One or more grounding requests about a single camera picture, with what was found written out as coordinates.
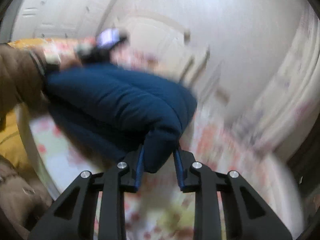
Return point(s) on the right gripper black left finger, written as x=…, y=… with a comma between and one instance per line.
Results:
x=72, y=215

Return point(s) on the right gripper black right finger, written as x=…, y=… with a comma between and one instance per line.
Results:
x=246, y=214

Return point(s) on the navy blue padded jacket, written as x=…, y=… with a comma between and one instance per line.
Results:
x=115, y=111

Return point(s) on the brown sleeved left forearm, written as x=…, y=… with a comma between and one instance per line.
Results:
x=21, y=78

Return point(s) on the person's left hand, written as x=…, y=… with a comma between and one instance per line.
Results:
x=59, y=57

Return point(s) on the floral bed quilt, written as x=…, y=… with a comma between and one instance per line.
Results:
x=159, y=210

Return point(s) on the white wooden headboard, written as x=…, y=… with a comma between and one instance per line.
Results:
x=160, y=46

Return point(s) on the white wardrobe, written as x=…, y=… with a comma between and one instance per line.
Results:
x=58, y=18

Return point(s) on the brown jacket torso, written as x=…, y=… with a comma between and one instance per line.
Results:
x=23, y=202

